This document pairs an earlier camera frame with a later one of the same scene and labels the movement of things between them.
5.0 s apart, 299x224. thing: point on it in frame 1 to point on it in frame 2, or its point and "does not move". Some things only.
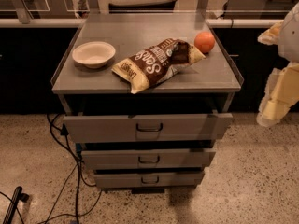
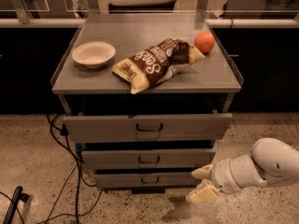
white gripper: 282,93 to 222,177
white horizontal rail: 75,22 does not move
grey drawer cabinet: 146,96 does not move
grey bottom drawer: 116,180 does not move
